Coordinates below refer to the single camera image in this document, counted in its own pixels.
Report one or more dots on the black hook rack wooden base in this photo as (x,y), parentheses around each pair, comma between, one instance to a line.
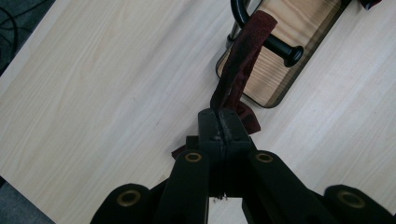
(274,84)

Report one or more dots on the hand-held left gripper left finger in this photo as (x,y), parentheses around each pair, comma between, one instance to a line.
(190,186)

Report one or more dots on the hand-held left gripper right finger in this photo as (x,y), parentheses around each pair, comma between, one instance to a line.
(274,186)

